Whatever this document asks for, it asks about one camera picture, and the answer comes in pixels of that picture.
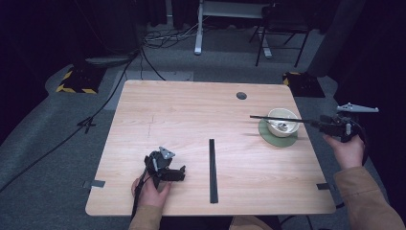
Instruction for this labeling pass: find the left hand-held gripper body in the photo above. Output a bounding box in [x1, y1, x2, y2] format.
[143, 146, 187, 190]

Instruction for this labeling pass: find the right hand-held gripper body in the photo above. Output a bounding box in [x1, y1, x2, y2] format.
[319, 102, 380, 144]

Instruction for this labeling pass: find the white bowl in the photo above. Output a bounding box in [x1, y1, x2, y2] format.
[266, 107, 301, 139]

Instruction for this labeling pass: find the person's right hand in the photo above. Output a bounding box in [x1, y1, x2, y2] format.
[322, 133, 366, 171]

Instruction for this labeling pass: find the person's left hand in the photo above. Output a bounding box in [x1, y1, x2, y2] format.
[130, 176, 172, 209]

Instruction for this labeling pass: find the metal spoon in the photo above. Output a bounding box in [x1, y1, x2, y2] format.
[267, 120, 289, 132]

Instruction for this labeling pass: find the black yellow striped base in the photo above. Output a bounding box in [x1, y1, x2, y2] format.
[282, 71, 326, 99]
[56, 65, 106, 95]

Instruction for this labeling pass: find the green round coaster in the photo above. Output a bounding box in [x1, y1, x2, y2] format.
[258, 118, 299, 149]

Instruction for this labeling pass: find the gray tape strip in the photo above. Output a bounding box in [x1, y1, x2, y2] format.
[316, 182, 336, 192]
[82, 179, 106, 190]

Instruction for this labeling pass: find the gray curtain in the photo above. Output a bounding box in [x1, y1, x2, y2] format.
[306, 0, 368, 79]

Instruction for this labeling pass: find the person's lap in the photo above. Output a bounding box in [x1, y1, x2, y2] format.
[229, 216, 274, 230]

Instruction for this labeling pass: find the black chair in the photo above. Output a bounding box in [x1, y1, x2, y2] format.
[248, 3, 312, 68]

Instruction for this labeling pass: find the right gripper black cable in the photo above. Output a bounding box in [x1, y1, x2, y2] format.
[279, 121, 369, 226]

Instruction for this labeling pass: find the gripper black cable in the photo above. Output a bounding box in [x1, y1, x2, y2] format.
[129, 168, 153, 221]
[279, 121, 369, 226]

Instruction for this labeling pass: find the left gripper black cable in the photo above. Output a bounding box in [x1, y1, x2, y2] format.
[129, 168, 153, 221]

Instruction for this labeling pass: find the long black floor cable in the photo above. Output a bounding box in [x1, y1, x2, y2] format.
[0, 47, 142, 194]

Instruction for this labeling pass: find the tangle of floor cables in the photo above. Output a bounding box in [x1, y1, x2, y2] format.
[140, 17, 209, 81]

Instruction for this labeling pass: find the white desk frame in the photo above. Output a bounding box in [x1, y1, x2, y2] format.
[193, 0, 274, 59]

